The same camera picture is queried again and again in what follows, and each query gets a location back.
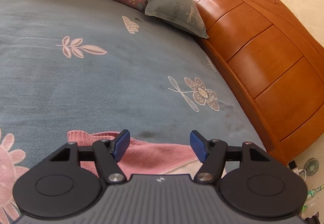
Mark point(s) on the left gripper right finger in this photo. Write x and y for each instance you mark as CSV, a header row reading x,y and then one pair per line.
x,y
211,153

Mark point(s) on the pink and cream sweater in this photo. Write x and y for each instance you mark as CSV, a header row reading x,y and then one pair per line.
x,y
143,157

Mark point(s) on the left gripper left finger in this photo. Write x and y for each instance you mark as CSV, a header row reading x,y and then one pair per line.
x,y
108,153

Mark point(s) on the small desk fan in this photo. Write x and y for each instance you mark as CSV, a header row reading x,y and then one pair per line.
x,y
311,166

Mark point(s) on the wooden headboard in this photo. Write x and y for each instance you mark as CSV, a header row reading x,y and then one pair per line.
x,y
273,66

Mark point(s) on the blue floral bed sheet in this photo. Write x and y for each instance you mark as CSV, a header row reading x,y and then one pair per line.
x,y
96,66

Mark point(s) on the white power strip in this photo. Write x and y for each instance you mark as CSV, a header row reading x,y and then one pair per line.
x,y
300,172

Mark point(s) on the grey-green flower pillow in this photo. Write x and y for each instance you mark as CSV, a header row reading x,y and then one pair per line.
x,y
182,14

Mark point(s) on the green bottle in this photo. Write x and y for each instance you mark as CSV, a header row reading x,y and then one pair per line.
x,y
313,192

